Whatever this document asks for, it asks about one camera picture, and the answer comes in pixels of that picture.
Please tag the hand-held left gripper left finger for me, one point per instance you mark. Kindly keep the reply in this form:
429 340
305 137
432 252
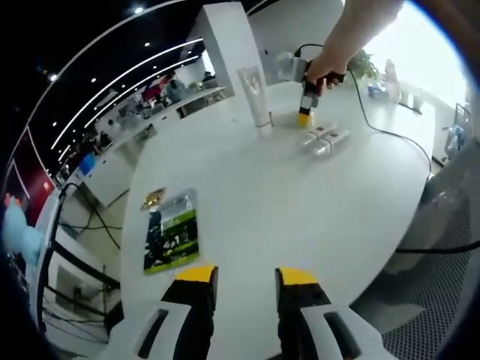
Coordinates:
187 318

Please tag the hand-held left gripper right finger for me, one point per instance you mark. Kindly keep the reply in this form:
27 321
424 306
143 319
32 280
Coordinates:
300 322

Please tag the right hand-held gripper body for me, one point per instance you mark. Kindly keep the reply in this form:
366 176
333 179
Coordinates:
290 67

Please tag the white skincare tube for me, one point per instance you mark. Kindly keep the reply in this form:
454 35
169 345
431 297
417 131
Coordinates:
257 101

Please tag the green sachet packet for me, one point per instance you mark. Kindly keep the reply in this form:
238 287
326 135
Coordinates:
172 236

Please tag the gold foil packet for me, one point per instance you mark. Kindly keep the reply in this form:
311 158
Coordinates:
153 199

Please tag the person's right hand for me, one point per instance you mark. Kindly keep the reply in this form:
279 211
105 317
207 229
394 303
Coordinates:
326 69

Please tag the green potted plant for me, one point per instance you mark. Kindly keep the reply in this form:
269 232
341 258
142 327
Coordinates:
367 62

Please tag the grey mesh office chair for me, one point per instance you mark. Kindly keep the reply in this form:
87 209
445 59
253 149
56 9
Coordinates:
431 300

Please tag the blue plastic bag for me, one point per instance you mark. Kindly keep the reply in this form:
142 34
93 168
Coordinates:
455 138

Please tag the long white counter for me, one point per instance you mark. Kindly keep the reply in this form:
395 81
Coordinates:
112 178

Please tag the blue bin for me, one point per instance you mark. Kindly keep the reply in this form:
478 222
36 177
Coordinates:
87 165

